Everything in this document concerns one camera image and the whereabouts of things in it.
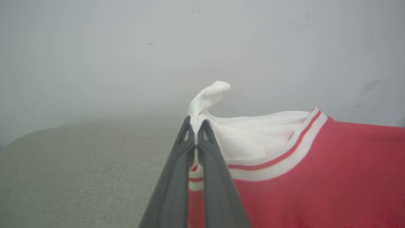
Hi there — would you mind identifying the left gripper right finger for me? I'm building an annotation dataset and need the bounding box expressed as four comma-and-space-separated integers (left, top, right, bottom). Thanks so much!
197, 119, 252, 228

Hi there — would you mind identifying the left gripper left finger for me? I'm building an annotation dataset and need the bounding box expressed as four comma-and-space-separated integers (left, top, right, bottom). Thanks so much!
139, 116, 195, 228

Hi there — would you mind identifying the red garment with white stripes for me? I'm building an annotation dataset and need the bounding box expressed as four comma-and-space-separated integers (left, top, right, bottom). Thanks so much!
187, 80, 405, 228

